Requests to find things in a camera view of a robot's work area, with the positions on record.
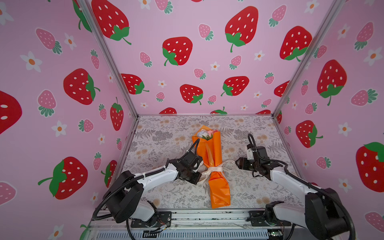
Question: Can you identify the orange wrapping paper sheet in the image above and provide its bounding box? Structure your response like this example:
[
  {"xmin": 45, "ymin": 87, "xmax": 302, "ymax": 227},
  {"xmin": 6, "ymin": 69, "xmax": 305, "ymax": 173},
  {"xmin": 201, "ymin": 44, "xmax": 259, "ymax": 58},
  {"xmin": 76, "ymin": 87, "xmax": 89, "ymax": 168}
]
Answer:
[{"xmin": 192, "ymin": 126, "xmax": 231, "ymax": 209}]

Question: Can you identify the cream ribbon string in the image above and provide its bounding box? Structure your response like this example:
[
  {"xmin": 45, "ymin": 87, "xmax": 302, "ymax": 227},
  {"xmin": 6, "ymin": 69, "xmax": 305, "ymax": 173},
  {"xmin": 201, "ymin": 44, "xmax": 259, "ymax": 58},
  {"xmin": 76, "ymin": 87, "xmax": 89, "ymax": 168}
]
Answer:
[{"xmin": 197, "ymin": 159, "xmax": 238, "ymax": 185}]

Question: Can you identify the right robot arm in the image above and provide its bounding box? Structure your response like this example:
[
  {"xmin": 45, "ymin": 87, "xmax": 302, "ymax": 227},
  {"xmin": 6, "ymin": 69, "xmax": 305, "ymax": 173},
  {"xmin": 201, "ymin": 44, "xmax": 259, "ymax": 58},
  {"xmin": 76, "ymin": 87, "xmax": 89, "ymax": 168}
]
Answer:
[{"xmin": 236, "ymin": 144, "xmax": 356, "ymax": 240}]

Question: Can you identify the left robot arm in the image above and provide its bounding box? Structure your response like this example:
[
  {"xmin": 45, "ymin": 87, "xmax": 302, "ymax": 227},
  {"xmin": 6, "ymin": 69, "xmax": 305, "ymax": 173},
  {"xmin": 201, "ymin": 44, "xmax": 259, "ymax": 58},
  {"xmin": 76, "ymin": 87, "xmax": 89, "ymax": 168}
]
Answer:
[{"xmin": 92, "ymin": 151, "xmax": 203, "ymax": 227}]

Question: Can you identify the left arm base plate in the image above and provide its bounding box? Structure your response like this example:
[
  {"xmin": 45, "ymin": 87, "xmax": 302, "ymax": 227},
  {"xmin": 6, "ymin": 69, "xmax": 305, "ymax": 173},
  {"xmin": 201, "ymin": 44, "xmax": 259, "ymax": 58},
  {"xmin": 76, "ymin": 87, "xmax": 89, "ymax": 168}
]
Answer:
[{"xmin": 130, "ymin": 211, "xmax": 172, "ymax": 228}]

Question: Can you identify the aluminium front rail frame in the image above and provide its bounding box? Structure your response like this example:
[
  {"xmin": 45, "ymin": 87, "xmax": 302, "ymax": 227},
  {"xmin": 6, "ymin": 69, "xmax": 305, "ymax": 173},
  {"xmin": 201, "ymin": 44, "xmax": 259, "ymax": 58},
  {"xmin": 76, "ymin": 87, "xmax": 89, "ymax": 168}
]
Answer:
[{"xmin": 86, "ymin": 208, "xmax": 338, "ymax": 240}]

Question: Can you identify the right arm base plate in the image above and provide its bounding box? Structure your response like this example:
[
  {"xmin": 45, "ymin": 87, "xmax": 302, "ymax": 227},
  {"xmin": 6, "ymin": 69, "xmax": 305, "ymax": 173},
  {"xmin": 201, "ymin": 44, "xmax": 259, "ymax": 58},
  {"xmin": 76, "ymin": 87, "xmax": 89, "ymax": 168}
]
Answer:
[{"xmin": 246, "ymin": 210, "xmax": 292, "ymax": 227}]

